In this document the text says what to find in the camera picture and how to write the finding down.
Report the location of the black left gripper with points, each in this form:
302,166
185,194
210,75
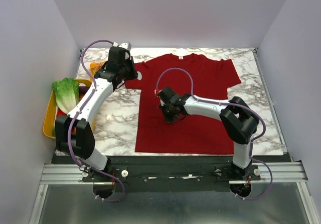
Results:
134,74

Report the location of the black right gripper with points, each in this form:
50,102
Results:
170,112

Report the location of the red t-shirt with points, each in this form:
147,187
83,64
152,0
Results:
194,134

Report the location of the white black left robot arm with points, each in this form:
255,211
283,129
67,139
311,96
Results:
74,135

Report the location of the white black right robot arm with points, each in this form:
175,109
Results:
239,121

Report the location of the orange snack packet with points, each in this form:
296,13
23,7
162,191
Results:
95,66

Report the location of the yellow plastic basket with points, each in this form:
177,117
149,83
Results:
52,110

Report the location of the toy green lettuce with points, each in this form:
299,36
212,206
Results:
66,94

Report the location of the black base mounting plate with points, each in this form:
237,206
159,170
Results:
139,174

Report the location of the aluminium frame rail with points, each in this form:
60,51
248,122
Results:
68,174

